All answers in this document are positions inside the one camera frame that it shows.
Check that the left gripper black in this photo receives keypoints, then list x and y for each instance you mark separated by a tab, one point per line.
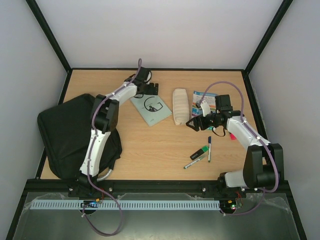
151	90

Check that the green glue stick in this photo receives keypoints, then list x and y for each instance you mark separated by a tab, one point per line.
212	128

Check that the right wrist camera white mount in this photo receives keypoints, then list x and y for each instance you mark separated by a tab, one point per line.
205	107

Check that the blue capped marker pen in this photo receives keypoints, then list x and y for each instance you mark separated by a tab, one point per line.
209	148

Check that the bag grey metal handle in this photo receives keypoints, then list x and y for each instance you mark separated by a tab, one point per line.
104	177

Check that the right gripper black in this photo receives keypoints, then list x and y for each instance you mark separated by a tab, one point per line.
201	121

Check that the green black highlighter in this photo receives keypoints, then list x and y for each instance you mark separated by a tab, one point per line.
199	152

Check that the pink highlighter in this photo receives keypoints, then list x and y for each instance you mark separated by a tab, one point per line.
232	137

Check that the black aluminium frame rail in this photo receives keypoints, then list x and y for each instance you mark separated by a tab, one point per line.
202	188

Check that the grey book with G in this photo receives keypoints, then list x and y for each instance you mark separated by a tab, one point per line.
152	108

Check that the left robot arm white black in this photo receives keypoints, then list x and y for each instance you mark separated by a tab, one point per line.
105	118

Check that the green capped marker pen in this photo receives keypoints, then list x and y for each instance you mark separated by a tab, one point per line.
193	162

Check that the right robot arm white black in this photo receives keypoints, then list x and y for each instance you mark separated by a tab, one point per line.
263	164

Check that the grey slotted cable duct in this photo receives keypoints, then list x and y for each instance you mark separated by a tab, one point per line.
154	205

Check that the colourful booklet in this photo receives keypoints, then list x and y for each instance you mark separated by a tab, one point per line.
197	97

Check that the black student bag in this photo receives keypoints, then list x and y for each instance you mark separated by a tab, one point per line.
65	130

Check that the beige pencil case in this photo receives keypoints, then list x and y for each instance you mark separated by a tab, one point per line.
180	106

